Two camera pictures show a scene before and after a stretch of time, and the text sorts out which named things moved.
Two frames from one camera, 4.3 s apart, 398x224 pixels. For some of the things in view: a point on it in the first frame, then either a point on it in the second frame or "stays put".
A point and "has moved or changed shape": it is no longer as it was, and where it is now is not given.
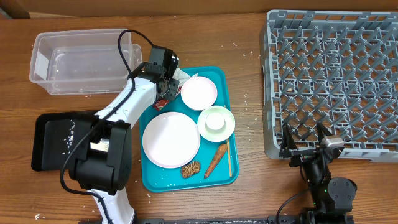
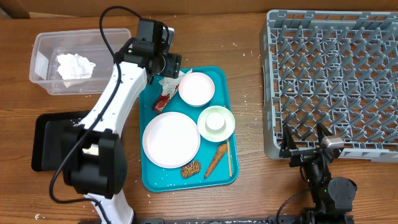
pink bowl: (198, 93) has moved or changed shape
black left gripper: (174, 86) → (173, 66)
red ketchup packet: (160, 104) stays put
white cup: (215, 122) stays put
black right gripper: (287, 149) stays put
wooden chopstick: (228, 147) stays put
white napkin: (182, 77) → (74, 69)
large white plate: (171, 140) stays put
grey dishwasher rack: (337, 68) stays put
